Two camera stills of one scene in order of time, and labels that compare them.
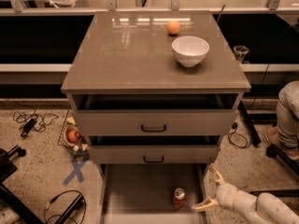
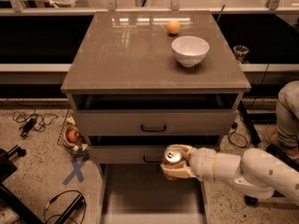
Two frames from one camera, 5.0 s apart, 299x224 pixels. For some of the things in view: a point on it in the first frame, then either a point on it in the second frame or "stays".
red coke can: [179, 199] to [172, 157]
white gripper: [226, 195] to [202, 163]
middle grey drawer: [151, 150] stays
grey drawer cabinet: [154, 91] stays
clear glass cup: [240, 50] stays
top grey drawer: [155, 114] stays
